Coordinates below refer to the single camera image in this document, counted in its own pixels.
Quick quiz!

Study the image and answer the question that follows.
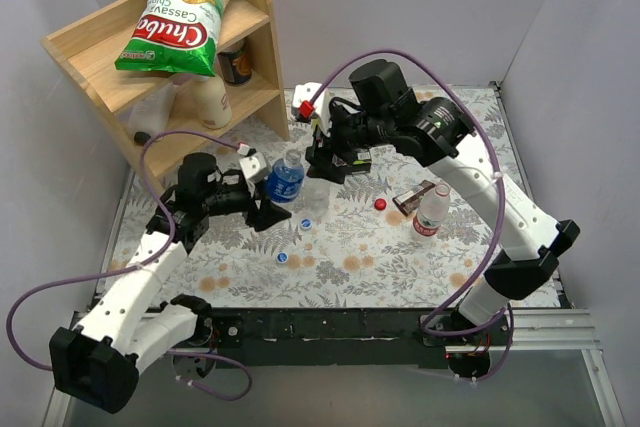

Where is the blue label water bottle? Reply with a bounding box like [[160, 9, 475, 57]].
[[267, 149, 305, 203]]

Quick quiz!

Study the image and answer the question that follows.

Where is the blue white bottle cap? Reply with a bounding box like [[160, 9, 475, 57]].
[[276, 252, 289, 264]]

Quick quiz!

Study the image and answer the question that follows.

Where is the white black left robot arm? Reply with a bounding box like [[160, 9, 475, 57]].
[[49, 146, 291, 413]]

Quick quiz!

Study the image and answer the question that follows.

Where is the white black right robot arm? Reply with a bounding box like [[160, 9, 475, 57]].
[[292, 59, 580, 345]]

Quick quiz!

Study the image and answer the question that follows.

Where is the clear empty plastic bottle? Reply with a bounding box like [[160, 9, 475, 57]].
[[302, 178, 330, 222]]

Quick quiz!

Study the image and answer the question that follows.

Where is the red bottle cap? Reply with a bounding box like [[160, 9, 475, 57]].
[[374, 198, 387, 211]]

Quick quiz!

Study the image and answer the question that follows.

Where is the cream plastic bottle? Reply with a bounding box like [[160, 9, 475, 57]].
[[191, 76, 232, 129]]

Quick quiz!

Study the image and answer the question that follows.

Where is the red label water bottle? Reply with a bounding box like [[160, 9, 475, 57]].
[[411, 182, 451, 242]]

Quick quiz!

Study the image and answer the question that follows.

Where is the clear bottle black cap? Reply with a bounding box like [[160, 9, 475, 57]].
[[126, 83, 175, 146]]

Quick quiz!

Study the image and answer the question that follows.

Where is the brown snack packet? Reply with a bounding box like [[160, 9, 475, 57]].
[[393, 180, 435, 216]]

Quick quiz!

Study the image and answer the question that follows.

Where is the floral table mat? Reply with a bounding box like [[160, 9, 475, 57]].
[[97, 86, 566, 309]]

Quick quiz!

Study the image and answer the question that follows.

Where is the wooden shelf rack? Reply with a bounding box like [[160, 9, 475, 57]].
[[43, 0, 289, 193]]

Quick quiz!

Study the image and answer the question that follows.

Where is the dark orange drink can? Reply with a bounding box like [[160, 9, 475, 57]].
[[218, 39, 252, 86]]

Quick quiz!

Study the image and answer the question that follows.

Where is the green cassava chips bag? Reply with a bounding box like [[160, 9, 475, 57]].
[[114, 0, 230, 77]]

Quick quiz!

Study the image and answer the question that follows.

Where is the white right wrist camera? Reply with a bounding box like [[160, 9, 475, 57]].
[[291, 82, 331, 137]]

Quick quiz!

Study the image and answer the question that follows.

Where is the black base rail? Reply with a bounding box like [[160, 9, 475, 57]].
[[179, 308, 508, 369]]

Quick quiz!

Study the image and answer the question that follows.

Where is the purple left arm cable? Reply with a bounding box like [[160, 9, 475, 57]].
[[5, 130, 254, 401]]

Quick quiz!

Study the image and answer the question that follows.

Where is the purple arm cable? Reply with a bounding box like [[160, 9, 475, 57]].
[[5, 130, 254, 401], [304, 49, 514, 381]]

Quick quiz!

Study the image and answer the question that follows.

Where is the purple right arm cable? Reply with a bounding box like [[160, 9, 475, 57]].
[[304, 49, 514, 381]]

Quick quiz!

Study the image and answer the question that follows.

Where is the aluminium frame rail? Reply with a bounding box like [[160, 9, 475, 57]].
[[444, 310, 604, 352]]

